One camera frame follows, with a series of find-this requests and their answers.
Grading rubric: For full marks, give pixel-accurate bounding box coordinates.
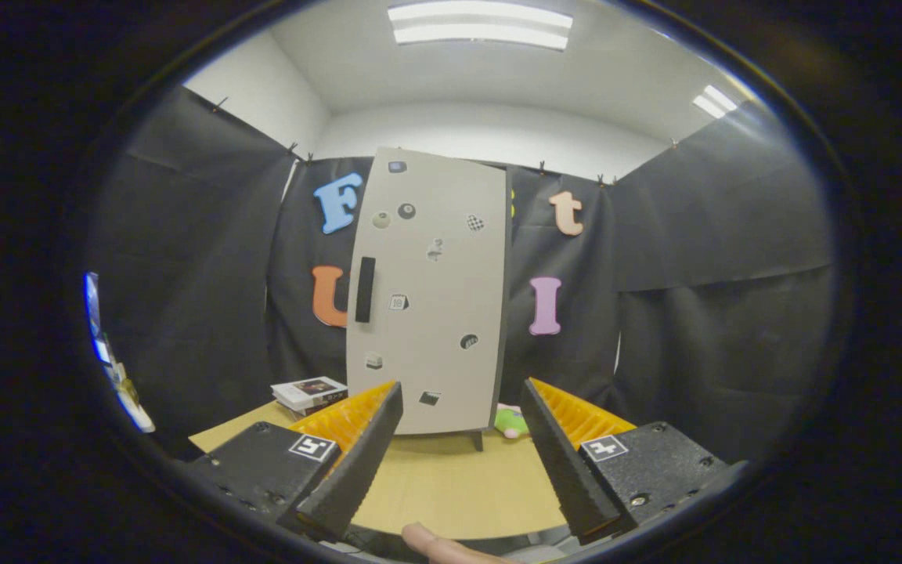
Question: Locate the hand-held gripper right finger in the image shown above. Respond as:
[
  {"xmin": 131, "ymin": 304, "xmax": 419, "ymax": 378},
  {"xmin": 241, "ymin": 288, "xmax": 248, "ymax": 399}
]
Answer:
[{"xmin": 520, "ymin": 378, "xmax": 749, "ymax": 546}]

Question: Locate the white book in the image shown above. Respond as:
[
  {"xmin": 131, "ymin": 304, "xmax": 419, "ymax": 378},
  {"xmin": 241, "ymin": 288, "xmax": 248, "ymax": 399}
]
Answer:
[{"xmin": 271, "ymin": 376, "xmax": 348, "ymax": 412}]

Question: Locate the small ceiling light panel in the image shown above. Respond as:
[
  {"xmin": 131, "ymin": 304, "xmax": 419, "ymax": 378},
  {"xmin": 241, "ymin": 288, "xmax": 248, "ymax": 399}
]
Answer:
[{"xmin": 692, "ymin": 85, "xmax": 738, "ymax": 120}]

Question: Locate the black door handle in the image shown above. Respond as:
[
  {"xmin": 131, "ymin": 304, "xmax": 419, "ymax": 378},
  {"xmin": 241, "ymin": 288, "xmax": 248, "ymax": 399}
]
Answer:
[{"xmin": 355, "ymin": 256, "xmax": 377, "ymax": 324}]

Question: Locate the pink and green plush toy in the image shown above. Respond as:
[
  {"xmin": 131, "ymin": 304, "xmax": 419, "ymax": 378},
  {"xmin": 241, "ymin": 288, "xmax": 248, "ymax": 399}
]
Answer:
[{"xmin": 494, "ymin": 404, "xmax": 532, "ymax": 439}]

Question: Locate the light grey shoe cabinet door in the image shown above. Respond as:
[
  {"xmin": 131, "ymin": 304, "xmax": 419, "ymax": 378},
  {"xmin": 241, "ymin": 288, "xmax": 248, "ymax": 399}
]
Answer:
[{"xmin": 345, "ymin": 147, "xmax": 511, "ymax": 436}]

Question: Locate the white and blue clutter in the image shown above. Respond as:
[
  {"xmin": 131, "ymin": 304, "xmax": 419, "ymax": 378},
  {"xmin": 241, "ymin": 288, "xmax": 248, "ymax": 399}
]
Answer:
[{"xmin": 83, "ymin": 270, "xmax": 156, "ymax": 434}]

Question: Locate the grey shoe cabinet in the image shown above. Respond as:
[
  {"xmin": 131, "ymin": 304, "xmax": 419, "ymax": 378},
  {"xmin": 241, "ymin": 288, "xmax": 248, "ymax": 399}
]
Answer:
[{"xmin": 345, "ymin": 147, "xmax": 514, "ymax": 453}]

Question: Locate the black backdrop cloth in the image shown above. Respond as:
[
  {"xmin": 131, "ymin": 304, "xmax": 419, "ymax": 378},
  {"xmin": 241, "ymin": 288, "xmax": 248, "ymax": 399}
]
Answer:
[{"xmin": 91, "ymin": 86, "xmax": 839, "ymax": 463}]

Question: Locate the large ceiling light panel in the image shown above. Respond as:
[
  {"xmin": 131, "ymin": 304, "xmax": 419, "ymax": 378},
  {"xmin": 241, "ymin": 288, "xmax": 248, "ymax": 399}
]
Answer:
[{"xmin": 387, "ymin": 0, "xmax": 575, "ymax": 52}]

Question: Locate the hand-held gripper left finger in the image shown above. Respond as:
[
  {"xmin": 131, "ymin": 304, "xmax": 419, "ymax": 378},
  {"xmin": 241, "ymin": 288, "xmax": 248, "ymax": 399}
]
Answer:
[{"xmin": 185, "ymin": 381, "xmax": 405, "ymax": 543}]

